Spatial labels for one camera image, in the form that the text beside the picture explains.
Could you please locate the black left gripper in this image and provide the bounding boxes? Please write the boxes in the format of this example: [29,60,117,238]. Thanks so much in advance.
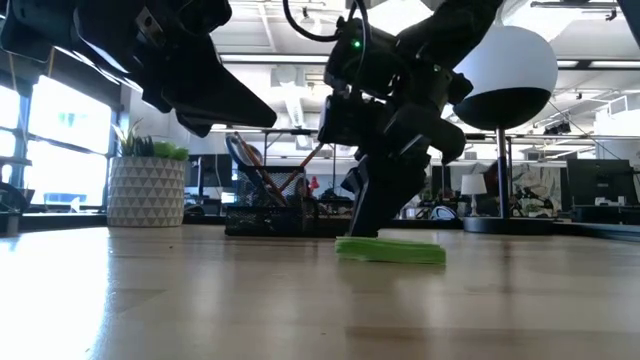
[74,0,278,139]

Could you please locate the small white table lamp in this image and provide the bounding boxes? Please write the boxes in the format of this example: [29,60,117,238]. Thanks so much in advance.
[459,173,489,217]

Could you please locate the white globe lamp, black base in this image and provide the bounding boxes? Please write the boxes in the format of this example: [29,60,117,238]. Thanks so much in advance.
[452,24,559,235]

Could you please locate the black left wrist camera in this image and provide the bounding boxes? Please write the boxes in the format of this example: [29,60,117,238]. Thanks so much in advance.
[177,0,232,32]

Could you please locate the black mesh desk organizer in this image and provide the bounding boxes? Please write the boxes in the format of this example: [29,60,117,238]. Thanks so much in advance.
[223,164,351,239]

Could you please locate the succulent in patterned white pot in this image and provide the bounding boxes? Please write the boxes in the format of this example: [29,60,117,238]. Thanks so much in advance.
[107,118,190,229]

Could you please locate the blue-handled scissors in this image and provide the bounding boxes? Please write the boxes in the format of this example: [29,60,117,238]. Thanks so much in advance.
[223,131,281,209]

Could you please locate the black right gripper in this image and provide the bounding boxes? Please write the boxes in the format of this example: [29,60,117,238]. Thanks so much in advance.
[324,18,474,239]

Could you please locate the long ceiling light bar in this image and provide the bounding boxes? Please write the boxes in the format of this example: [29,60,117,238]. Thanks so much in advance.
[219,53,331,65]

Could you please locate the green sticky note pad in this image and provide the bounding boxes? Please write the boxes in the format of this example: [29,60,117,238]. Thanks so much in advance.
[333,235,447,266]

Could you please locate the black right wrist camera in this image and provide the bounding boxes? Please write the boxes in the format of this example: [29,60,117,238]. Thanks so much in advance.
[318,93,362,147]

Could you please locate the black computer monitor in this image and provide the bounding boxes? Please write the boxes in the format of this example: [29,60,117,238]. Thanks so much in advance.
[187,153,234,201]
[567,158,634,206]

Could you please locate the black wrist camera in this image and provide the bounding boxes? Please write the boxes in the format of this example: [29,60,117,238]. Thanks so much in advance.
[318,93,362,147]
[177,0,232,32]

